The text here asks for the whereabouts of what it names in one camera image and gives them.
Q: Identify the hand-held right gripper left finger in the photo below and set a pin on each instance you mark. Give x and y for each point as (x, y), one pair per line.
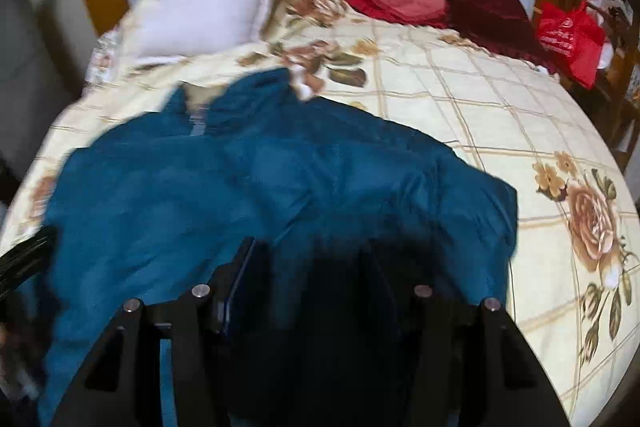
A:
(237, 279)

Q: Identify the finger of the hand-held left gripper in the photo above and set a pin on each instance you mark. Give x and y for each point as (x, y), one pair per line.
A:
(25, 257)

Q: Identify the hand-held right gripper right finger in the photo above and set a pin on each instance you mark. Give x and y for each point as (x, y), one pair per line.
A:
(430, 307)

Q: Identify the blue puffer jacket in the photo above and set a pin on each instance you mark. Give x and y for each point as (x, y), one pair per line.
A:
(280, 187)

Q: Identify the bed with floral checked sheet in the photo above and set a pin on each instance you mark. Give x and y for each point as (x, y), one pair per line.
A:
(500, 117)

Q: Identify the white square pillow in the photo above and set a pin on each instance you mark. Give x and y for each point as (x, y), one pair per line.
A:
(210, 4)

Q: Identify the dark red pillow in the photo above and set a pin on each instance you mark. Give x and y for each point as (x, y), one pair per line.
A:
(492, 14)

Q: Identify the red shopping bag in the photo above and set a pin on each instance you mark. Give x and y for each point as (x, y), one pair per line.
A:
(572, 39)

